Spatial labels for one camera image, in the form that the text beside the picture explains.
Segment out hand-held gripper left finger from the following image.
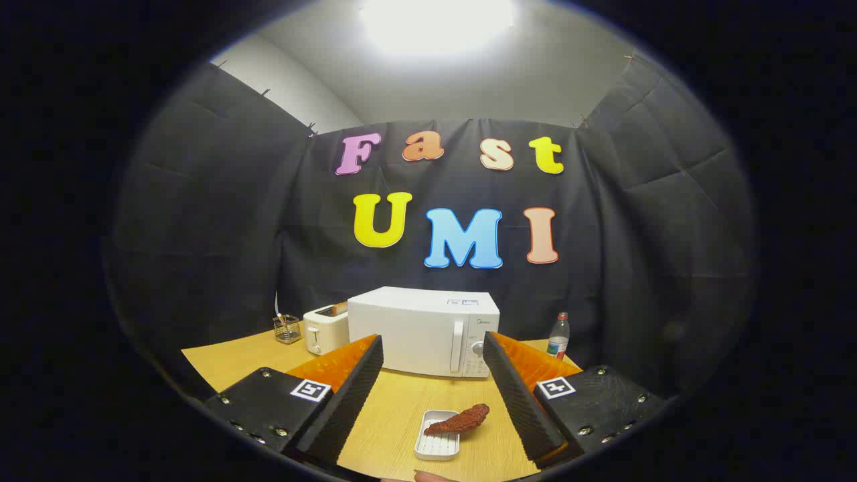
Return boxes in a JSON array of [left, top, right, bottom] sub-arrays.
[[204, 333, 384, 469]]

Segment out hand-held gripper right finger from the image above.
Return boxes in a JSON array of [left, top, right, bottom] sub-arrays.
[[482, 331, 670, 469]]

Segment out red-brown roasted meat piece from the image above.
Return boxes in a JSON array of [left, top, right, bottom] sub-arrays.
[[424, 403, 491, 436]]

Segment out white toaster oven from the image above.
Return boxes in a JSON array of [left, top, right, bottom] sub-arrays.
[[347, 287, 501, 379]]

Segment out white bread toaster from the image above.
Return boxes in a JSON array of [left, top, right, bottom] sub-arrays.
[[303, 305, 350, 355]]

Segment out clear plastic water bottle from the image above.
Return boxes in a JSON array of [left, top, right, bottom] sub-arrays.
[[546, 312, 570, 361]]

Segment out small white ridged tray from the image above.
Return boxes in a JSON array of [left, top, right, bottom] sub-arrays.
[[414, 410, 461, 461]]

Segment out black backdrop cloth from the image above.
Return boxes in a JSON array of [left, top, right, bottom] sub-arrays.
[[110, 54, 761, 402]]

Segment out ceiling light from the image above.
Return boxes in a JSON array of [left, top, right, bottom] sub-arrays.
[[358, 0, 516, 58]]

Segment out wire mesh utensil holder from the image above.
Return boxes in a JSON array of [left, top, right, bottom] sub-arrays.
[[272, 313, 302, 345]]

